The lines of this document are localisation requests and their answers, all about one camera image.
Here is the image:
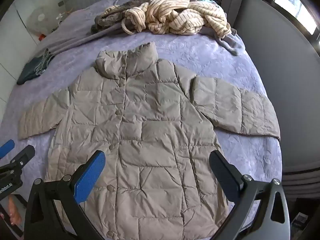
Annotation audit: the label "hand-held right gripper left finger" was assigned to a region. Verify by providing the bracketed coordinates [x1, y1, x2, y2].
[24, 150, 107, 240]

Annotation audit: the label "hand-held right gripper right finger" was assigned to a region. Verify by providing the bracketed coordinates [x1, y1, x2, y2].
[209, 150, 292, 240]

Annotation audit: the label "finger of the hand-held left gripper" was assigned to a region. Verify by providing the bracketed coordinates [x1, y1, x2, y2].
[0, 144, 36, 178]
[0, 139, 15, 159]

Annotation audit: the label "beige puffer jacket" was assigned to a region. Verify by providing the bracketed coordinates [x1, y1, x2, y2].
[18, 41, 281, 240]

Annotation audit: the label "person's left hand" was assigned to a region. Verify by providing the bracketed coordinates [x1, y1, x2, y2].
[0, 195, 23, 232]

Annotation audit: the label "dark blue jeans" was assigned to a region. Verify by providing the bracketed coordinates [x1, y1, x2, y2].
[17, 49, 55, 85]

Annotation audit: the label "lilac bed cover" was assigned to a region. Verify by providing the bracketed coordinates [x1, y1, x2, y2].
[0, 0, 284, 240]

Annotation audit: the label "white round fan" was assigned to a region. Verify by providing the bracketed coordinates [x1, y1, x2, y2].
[26, 6, 55, 35]

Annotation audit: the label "grey cloth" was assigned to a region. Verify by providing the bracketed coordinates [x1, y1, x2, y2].
[200, 26, 245, 56]

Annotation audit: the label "brown fuzzy garment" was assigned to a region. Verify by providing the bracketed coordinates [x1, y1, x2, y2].
[91, 0, 200, 34]

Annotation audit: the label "cream striped garment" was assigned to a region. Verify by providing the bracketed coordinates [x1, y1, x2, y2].
[104, 0, 232, 40]

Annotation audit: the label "window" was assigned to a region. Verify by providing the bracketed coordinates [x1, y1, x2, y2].
[262, 0, 320, 39]

